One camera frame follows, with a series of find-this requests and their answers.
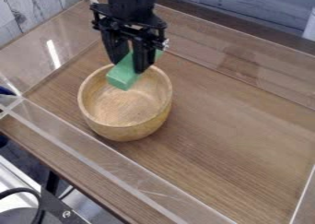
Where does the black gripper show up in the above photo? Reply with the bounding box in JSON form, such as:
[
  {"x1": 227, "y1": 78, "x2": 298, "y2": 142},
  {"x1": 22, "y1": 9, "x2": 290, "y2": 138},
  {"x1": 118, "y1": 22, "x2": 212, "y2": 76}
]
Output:
[{"x1": 90, "y1": 0, "x2": 168, "y2": 74}]

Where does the wooden brown bowl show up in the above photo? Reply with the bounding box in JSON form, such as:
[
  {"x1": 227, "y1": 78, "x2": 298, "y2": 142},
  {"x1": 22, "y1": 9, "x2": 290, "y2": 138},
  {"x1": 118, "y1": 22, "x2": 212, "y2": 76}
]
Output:
[{"x1": 78, "y1": 65, "x2": 174, "y2": 142}]

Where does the black cable bottom left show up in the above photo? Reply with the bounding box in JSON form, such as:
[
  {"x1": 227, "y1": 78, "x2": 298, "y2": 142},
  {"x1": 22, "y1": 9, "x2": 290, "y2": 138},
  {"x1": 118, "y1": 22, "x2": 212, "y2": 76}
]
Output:
[{"x1": 0, "y1": 187, "x2": 46, "y2": 224}]

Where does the black table leg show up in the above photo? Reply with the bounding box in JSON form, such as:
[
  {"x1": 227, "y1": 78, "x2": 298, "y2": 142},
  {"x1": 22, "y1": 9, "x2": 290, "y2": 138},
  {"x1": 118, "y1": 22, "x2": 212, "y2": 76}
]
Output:
[{"x1": 46, "y1": 171, "x2": 60, "y2": 195}]

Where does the green rectangular block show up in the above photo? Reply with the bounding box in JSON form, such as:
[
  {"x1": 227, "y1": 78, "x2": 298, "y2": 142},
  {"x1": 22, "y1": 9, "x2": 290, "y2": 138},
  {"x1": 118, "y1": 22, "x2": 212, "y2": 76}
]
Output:
[{"x1": 104, "y1": 48, "x2": 166, "y2": 92}]

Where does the clear acrylic tray wall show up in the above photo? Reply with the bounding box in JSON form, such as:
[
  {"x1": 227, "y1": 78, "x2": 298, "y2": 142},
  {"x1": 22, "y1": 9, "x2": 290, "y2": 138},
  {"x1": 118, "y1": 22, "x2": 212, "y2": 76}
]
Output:
[{"x1": 0, "y1": 76, "x2": 237, "y2": 224}]

